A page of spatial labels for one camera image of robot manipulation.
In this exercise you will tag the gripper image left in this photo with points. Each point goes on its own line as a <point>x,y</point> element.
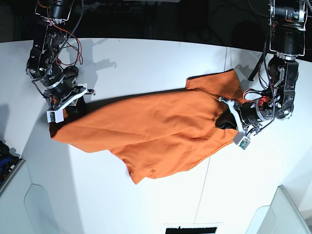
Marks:
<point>65,93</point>

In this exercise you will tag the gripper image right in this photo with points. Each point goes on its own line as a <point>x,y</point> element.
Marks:
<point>246,117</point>

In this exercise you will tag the orange t-shirt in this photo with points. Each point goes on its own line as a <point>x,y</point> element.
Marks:
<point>157,135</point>

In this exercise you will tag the bin with dark items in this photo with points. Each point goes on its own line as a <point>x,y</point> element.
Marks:
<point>7,162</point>

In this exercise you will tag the grey panel left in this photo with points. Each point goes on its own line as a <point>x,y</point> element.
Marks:
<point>25,207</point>

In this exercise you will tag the grey panel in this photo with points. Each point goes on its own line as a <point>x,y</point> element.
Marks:
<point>280,217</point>
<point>25,207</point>

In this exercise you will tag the white framed black slot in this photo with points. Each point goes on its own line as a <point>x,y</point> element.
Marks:
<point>194,228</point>

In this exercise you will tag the grey panel right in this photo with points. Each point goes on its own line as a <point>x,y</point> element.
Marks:
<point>280,217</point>

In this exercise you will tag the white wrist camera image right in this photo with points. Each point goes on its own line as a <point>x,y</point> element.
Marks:
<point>241,140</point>

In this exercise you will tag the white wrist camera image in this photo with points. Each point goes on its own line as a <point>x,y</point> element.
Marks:
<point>241,140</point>
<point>55,116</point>

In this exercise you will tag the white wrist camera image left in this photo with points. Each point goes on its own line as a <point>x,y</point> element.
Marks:
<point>55,116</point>

